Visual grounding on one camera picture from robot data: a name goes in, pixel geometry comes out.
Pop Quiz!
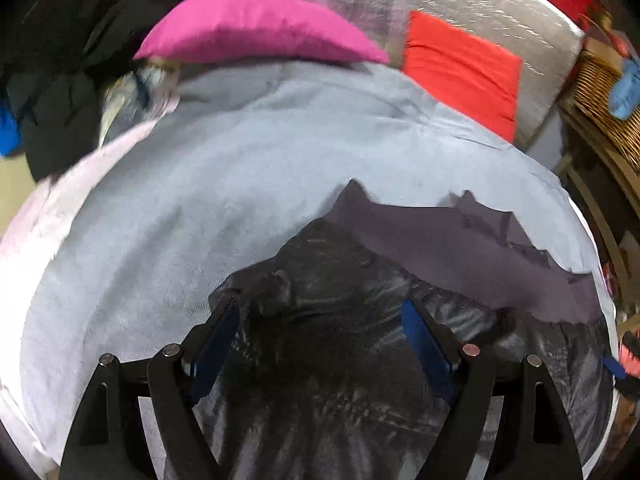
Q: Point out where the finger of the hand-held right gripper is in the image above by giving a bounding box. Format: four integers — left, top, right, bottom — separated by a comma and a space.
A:
602, 352, 628, 381

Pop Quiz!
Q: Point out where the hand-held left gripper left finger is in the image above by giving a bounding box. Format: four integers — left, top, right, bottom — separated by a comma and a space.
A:
59, 296, 241, 480

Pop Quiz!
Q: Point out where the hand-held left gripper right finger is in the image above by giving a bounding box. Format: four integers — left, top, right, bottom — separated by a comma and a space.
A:
401, 299, 583, 480

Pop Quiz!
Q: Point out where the dark quilted zip jacket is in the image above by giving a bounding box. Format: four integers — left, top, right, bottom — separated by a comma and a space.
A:
162, 179, 621, 480

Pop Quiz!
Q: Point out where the pile of dark clothes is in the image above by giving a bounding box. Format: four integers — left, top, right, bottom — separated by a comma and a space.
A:
0, 0, 176, 181

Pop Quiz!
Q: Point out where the grey blanket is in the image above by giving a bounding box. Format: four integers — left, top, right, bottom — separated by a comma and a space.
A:
22, 60, 618, 471

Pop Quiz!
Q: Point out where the cream sofa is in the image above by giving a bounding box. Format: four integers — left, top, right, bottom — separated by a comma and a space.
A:
0, 155, 46, 231

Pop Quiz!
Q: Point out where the patterned plastic bag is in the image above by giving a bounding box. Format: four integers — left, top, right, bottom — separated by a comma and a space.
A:
97, 57, 181, 148

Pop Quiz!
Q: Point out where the light blue cloth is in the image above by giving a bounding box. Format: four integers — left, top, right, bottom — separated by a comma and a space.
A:
607, 55, 640, 121

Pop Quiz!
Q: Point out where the wicker basket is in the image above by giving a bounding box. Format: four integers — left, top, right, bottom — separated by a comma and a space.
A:
565, 35, 640, 176

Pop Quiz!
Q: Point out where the red pillow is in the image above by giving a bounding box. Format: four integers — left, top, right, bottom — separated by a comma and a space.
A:
401, 10, 524, 143

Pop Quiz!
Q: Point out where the blue garment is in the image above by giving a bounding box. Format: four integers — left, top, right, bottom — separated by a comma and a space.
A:
0, 105, 23, 158

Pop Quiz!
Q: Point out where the pink pillow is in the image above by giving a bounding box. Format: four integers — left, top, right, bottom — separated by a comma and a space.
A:
134, 0, 391, 66

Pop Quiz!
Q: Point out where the silver foil insulation mat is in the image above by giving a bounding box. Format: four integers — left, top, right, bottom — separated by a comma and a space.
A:
310, 0, 586, 148

